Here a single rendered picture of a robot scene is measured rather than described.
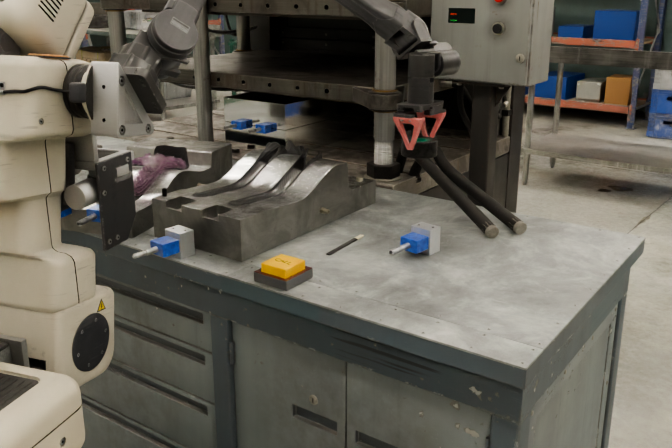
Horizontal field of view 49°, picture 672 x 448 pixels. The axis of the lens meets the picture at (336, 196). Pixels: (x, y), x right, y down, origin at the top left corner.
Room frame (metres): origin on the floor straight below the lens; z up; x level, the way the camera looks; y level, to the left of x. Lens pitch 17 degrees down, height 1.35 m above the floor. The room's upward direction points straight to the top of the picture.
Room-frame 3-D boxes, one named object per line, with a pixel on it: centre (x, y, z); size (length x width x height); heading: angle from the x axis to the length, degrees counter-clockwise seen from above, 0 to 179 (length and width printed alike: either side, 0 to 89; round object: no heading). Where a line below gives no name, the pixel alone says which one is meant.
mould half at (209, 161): (1.79, 0.49, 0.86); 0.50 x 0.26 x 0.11; 162
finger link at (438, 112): (1.62, -0.20, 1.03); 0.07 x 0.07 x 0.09; 54
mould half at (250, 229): (1.66, 0.15, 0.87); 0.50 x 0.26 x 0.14; 145
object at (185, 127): (2.72, 0.12, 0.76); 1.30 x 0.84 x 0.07; 55
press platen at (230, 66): (2.71, 0.11, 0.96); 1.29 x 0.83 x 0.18; 55
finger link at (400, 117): (1.58, -0.17, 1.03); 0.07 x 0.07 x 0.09; 54
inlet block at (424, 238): (1.41, -0.15, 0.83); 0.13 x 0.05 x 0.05; 137
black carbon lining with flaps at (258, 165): (1.65, 0.17, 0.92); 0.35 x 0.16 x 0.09; 145
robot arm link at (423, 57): (1.60, -0.19, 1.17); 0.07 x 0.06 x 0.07; 131
